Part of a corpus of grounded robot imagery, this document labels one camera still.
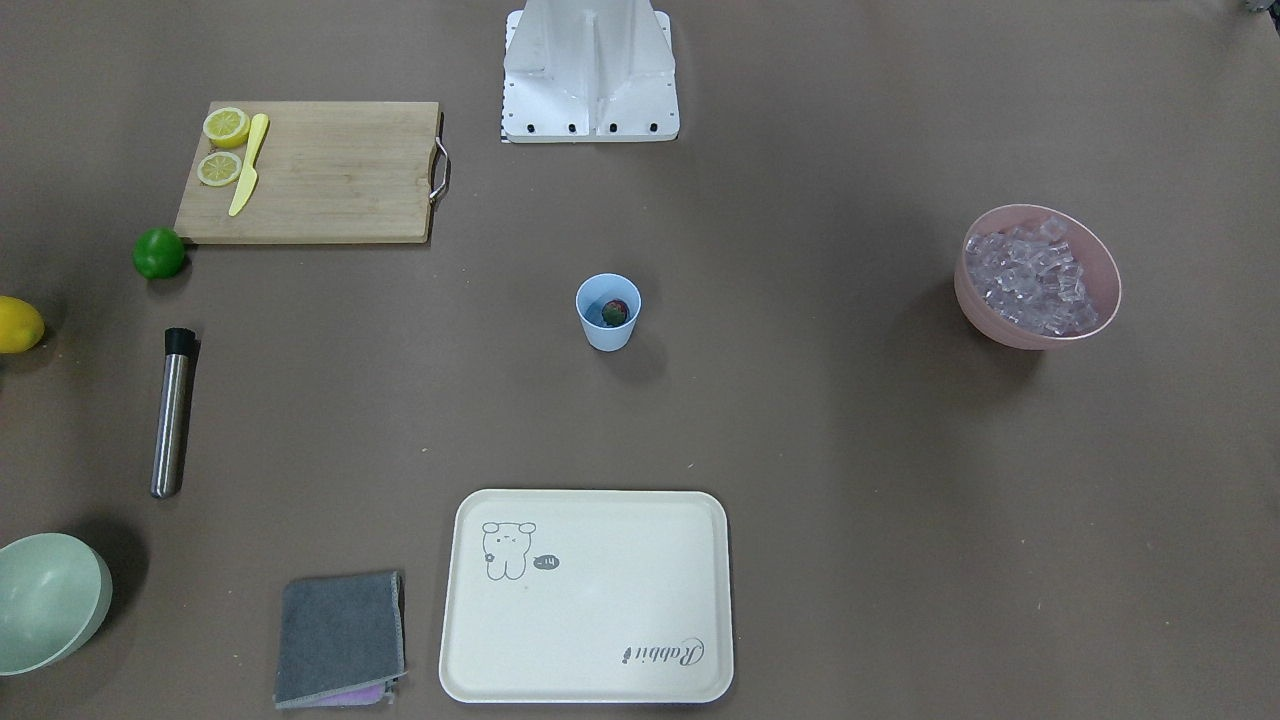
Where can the cream rabbit tray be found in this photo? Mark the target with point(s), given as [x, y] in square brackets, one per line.
[588, 596]

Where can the light blue plastic cup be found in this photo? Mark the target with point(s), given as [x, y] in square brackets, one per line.
[589, 300]

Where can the red strawberry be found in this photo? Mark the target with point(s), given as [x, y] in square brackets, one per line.
[615, 313]

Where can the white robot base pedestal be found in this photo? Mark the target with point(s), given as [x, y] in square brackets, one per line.
[589, 72]

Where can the green lime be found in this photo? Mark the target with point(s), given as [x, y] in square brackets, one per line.
[158, 253]

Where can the steel muddler black tip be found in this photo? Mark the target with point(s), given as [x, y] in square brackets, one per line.
[181, 347]

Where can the lemon slice inner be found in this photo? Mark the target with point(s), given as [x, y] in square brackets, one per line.
[218, 169]

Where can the yellow lemon near board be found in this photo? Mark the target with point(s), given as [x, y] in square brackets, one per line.
[22, 325]

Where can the yellow plastic knife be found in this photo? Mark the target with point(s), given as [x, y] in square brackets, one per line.
[248, 178]

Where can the pink bowl of ice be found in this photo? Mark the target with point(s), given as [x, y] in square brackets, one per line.
[1031, 277]

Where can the mint green bowl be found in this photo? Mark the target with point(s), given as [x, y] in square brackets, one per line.
[55, 593]

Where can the wooden cutting board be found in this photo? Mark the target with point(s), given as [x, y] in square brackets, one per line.
[329, 172]

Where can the grey folded cloth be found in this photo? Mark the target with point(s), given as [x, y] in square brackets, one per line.
[341, 641]

